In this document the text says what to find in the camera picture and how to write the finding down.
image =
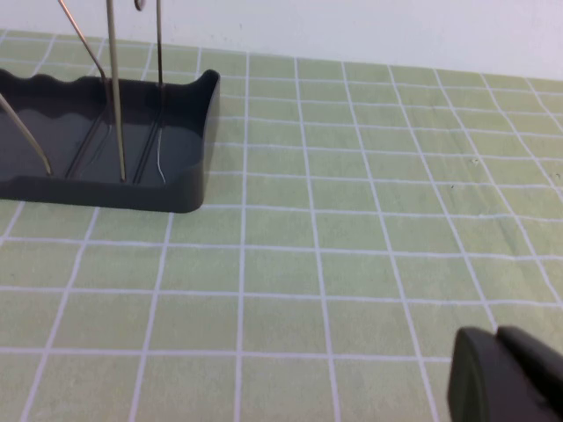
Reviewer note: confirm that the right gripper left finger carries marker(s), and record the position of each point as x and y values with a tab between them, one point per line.
479	387

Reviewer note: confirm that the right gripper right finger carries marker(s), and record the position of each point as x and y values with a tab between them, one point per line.
541	373

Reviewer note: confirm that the green checkered tablecloth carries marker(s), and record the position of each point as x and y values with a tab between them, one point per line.
308	264

